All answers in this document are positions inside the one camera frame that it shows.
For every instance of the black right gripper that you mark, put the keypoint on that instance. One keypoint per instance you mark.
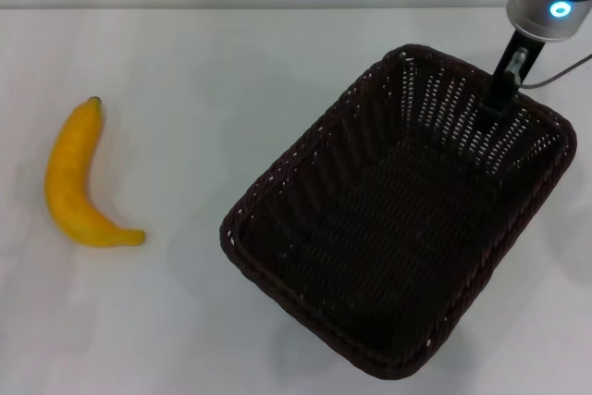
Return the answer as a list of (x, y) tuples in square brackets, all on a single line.
[(505, 55)]

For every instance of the dark brown woven basket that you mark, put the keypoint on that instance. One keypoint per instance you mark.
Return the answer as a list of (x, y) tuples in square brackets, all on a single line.
[(379, 238)]

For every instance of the yellow banana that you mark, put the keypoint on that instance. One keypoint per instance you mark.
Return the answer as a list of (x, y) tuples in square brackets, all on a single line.
[(69, 173)]

